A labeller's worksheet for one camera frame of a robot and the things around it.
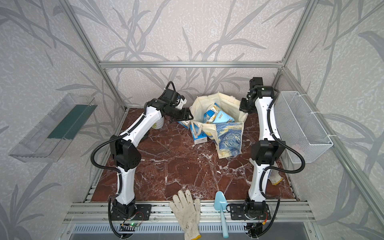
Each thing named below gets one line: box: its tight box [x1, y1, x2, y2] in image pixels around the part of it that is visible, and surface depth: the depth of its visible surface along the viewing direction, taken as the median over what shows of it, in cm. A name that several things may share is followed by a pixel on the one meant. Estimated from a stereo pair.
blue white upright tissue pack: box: [190, 122, 208, 145], surface depth 98 cm
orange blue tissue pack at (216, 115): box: [203, 102, 236, 124], surface depth 84 cm
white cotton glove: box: [169, 189, 201, 240], surface depth 75 cm
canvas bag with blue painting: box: [189, 92, 249, 159], surface depth 88 cm
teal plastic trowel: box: [214, 190, 229, 239], surface depth 77 cm
